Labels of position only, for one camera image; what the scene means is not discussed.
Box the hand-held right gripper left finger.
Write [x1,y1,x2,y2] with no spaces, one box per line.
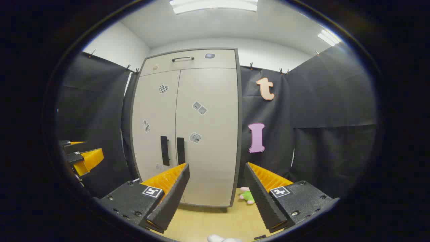
[97,163,191,234]

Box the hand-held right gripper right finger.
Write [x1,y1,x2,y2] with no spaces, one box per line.
[244,162,336,234]

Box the black door handle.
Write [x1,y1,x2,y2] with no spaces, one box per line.
[177,137,186,165]
[160,136,170,166]

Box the beige cabinet door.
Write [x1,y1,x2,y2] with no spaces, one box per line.
[131,70,182,185]
[175,68,239,207]

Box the grey double-door shoe cabinet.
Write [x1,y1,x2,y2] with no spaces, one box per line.
[129,48,243,213]

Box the beige cabinet drawer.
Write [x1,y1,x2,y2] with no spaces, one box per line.
[140,49,237,77]

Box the pink and green plush toy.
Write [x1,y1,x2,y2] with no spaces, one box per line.
[239,187,256,205]

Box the black backdrop cloth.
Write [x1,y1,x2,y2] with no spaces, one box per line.
[239,42,378,199]
[57,51,140,199]

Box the long ceiling light panel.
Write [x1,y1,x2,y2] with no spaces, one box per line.
[170,0,258,14]

